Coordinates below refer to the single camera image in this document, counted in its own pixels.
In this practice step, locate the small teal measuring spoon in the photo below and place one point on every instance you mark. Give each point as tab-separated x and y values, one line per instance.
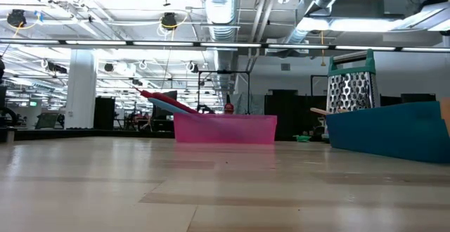
302	138

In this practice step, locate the white building column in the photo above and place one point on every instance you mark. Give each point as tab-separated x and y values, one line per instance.
81	91

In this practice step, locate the person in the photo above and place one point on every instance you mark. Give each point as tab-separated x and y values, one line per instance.
229	108
207	109

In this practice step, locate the black cabinet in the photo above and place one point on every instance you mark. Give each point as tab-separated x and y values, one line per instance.
104	114

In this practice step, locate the all-red silicone slotted turner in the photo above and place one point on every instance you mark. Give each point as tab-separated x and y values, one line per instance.
172	102

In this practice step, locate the teal framed box grater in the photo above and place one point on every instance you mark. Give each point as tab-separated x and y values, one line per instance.
348	91

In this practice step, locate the pink translucent plastic bin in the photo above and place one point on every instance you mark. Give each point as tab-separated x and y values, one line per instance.
225	129

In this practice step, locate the black table frame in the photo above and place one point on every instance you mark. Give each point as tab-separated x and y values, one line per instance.
105	133

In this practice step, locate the orange translucent plastic bin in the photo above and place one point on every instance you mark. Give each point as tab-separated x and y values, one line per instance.
446	116

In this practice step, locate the large blue silicone spoon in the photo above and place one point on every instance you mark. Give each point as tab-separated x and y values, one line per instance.
165	105

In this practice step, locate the black room partition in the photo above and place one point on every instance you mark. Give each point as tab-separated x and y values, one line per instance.
288	112

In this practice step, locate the straight silver ventilation duct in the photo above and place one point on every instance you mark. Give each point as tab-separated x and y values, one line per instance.
220	7

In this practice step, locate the black tubular stand frame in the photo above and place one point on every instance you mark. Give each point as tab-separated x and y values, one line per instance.
225	71

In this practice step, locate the dark blue plastic bin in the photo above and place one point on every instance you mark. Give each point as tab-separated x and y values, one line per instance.
386	133

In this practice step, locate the overhead light bar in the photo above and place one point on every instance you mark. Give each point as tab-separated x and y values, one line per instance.
228	44

